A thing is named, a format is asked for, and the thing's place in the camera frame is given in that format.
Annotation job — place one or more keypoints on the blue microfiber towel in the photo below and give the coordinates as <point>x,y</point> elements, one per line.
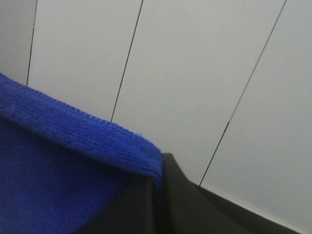
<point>61,167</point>

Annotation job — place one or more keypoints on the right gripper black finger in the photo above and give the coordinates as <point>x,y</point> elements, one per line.
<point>179,208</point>

